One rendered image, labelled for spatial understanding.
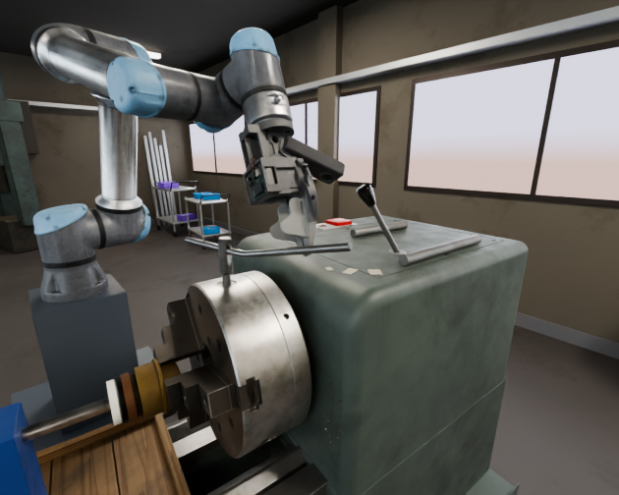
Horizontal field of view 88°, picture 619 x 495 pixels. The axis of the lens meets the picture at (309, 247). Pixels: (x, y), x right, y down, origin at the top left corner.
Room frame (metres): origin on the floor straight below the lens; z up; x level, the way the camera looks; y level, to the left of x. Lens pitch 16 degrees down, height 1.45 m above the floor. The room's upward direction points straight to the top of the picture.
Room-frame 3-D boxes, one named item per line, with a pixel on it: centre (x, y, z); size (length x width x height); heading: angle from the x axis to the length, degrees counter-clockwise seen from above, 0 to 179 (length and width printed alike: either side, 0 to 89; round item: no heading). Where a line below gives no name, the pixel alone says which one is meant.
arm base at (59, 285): (0.82, 0.64, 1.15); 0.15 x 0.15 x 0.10
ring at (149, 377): (0.46, 0.27, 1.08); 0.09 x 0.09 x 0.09; 35
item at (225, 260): (0.54, 0.15, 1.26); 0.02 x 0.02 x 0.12
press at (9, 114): (5.26, 4.76, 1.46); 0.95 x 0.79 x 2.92; 42
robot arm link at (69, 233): (0.83, 0.64, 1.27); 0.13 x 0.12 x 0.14; 144
